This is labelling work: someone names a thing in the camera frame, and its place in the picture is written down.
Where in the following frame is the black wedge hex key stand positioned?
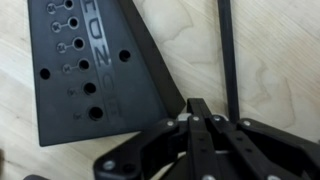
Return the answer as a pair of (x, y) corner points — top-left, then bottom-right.
(27, 0), (187, 148)

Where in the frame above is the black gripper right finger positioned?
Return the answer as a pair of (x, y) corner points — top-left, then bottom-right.
(199, 98), (320, 180)

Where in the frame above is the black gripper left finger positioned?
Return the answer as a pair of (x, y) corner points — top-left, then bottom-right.
(94, 98), (214, 180)

